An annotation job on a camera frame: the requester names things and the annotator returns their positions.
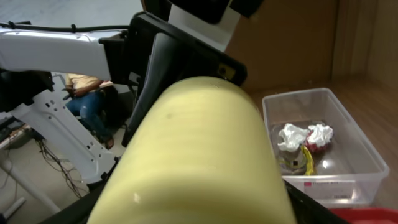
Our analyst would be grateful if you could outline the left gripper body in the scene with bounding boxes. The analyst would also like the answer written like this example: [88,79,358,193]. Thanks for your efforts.
[99,0,262,86]

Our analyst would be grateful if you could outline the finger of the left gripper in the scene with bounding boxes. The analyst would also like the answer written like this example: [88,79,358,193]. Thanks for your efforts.
[122,33,187,147]

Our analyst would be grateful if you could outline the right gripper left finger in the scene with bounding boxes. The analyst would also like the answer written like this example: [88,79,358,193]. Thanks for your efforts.
[40,161,118,224]

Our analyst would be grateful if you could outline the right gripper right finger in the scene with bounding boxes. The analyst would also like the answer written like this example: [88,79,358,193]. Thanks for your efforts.
[284,180,349,224]

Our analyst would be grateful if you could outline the yellow wrapper strip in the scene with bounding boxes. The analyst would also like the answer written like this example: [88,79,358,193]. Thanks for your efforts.
[278,144,317,177]

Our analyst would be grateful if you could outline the red foil wrapper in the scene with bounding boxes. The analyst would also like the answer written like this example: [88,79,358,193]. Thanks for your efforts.
[304,130,332,153]

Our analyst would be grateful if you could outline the white tissue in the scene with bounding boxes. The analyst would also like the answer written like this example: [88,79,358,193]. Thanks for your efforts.
[306,124,334,147]
[277,123,310,152]

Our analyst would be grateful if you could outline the yellow plastic cup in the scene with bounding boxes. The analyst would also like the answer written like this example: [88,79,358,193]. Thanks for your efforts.
[88,77,295,224]

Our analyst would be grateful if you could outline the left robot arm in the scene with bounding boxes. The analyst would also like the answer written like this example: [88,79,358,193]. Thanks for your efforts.
[1,11,247,189]

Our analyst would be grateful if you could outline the white label on bin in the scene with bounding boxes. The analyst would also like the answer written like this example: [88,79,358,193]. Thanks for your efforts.
[304,181,354,200]

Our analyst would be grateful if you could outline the seated person in background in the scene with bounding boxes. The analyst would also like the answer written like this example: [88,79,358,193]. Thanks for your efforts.
[65,73,114,149]

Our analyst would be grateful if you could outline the clear plastic bin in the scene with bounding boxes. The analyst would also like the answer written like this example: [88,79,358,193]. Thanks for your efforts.
[262,88,389,208]

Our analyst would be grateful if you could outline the red serving tray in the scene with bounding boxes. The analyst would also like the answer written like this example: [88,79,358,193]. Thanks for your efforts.
[330,208,397,224]

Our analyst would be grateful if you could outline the floor cables in background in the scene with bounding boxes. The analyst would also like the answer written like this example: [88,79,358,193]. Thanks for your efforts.
[34,138,83,200]

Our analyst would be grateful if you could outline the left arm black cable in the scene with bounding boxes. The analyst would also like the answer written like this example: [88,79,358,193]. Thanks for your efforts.
[0,20,130,34]

